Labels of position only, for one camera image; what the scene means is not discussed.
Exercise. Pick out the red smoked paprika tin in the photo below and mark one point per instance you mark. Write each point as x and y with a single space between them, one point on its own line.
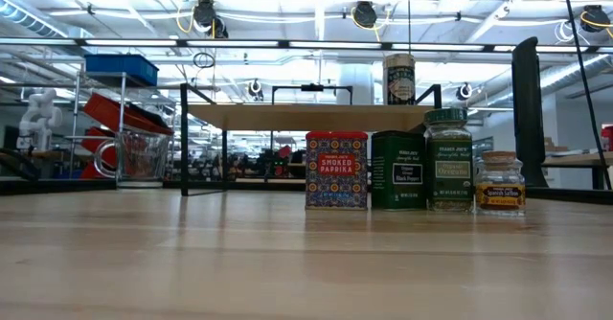
336 166

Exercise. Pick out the dark green pepper tin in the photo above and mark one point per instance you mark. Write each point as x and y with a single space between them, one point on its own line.
398 171

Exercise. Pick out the tan-lid furikake jar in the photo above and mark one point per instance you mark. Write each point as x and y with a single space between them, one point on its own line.
400 80

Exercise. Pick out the green-lid oregano glass jar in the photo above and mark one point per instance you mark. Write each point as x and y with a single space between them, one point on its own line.
449 166

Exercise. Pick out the small cork-lid saffron jar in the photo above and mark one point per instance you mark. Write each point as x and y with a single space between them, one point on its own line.
500 195

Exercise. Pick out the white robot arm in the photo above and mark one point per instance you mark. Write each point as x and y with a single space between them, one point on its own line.
40 114

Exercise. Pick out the wooden shelf black metal legs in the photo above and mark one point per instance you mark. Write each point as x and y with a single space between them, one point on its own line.
311 117

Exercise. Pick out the red plastic bin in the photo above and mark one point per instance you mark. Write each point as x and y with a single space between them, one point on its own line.
110 111
88 144

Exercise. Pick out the blue plastic bin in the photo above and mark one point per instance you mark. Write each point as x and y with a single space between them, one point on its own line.
122 70

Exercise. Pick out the cardboard boxes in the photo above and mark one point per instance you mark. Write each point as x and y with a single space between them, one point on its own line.
553 146

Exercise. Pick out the wooden side desk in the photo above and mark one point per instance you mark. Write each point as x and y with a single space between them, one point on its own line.
574 159

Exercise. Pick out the red box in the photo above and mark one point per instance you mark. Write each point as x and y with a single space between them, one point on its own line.
607 138

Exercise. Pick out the black gantry frame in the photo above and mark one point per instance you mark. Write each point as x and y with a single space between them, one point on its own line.
311 87

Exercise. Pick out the tall black upright post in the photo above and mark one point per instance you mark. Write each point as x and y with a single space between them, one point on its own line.
527 119

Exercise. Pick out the black aluminium table frame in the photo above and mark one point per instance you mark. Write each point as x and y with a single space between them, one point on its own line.
57 187

